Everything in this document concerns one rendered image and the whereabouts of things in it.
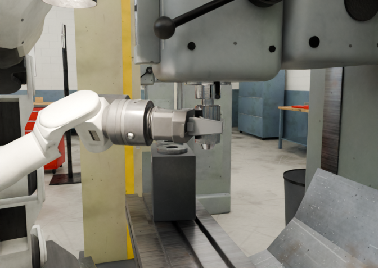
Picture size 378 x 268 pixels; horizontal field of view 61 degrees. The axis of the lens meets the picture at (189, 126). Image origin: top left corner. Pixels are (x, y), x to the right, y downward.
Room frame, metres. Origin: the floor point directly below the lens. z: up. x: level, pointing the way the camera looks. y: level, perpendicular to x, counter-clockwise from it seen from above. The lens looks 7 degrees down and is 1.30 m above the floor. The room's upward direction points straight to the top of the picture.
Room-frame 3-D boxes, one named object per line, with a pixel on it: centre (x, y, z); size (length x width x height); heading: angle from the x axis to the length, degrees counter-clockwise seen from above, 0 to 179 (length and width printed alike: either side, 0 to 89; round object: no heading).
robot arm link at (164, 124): (0.61, 0.06, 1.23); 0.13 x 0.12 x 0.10; 171
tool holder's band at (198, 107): (0.59, -0.03, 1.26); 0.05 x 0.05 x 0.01
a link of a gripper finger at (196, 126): (0.56, -0.03, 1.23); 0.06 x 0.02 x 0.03; 80
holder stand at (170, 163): (0.97, 0.06, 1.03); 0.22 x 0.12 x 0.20; 8
